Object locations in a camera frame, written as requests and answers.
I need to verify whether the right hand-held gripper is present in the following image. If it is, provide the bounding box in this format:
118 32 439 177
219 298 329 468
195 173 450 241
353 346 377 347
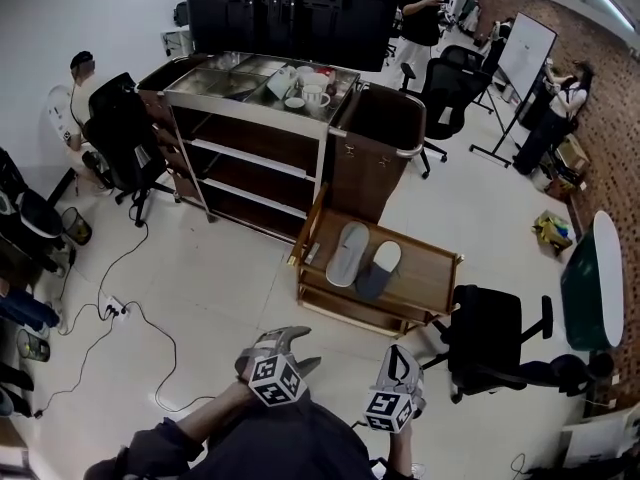
363 344 428 436

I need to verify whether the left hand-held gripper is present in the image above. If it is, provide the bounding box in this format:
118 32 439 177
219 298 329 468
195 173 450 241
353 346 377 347
234 324 323 410

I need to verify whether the brown wooden shoe rack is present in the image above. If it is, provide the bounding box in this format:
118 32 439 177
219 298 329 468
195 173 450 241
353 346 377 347
288 182 465 339

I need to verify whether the dark grey slipper white insole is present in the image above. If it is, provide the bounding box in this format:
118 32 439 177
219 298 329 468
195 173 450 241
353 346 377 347
354 240 403 300

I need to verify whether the light grey slipper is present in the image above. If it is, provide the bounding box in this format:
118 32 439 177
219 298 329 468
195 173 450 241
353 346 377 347
325 221 371 288

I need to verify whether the stainless steel service cart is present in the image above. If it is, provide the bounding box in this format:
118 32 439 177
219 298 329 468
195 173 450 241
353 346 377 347
135 50 428 245

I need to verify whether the person's right forearm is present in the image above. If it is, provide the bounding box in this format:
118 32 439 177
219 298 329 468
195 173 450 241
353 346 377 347
386 417 417 480

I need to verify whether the person's left forearm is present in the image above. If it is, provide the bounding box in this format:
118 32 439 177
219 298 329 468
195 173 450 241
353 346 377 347
174 380 257 440

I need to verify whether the black office chair with armrests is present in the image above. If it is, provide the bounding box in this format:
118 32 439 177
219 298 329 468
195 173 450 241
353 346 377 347
421 282 557 405

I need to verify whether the person's dark clothing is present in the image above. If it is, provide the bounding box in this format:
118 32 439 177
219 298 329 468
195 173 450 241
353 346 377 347
83 400 384 480

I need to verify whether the white power strip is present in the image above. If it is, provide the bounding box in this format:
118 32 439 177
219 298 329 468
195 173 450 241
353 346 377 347
98 294 133 322

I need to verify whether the yellow bag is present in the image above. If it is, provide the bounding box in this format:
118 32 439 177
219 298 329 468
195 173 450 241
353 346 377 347
531 209 576 258

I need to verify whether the white box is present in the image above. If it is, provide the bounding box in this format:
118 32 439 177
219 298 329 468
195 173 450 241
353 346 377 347
558 406 640 475

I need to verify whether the green round table white top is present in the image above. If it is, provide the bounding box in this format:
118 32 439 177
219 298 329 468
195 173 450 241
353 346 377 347
559 210 627 354

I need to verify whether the large white ceramic mug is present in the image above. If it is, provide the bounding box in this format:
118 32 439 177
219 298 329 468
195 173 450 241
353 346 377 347
299 84 333 110

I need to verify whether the white plastic bag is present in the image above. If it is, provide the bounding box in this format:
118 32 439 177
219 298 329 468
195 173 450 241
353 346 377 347
265 64 302 101

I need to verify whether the small round waste bin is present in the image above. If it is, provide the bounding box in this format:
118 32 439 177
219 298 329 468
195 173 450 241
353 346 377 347
16 327 52 363

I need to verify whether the cardboard box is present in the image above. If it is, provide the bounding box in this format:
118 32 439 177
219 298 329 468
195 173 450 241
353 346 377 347
543 134 592 200

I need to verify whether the black mesh office chair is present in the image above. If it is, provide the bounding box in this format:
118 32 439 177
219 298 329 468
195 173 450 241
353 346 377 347
82 71 175 228

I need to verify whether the black high-back office chair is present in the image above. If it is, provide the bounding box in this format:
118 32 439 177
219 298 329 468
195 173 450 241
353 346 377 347
398 44 495 180

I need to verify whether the black stool chair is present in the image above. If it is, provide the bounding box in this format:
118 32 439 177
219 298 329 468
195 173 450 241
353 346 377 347
0 146 67 275

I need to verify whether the large black screen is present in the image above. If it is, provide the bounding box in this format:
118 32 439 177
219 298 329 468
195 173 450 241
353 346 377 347
183 0 409 73

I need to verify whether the white whiteboard on stand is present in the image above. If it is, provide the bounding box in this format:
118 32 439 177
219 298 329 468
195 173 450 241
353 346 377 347
468 11 559 170

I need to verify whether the black floor cable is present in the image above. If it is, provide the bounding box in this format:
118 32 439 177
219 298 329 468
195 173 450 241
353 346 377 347
96 212 151 314
33 301 217 419

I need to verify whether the wire mesh wastebasket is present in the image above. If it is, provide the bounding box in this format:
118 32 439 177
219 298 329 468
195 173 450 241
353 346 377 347
60 206 94 247

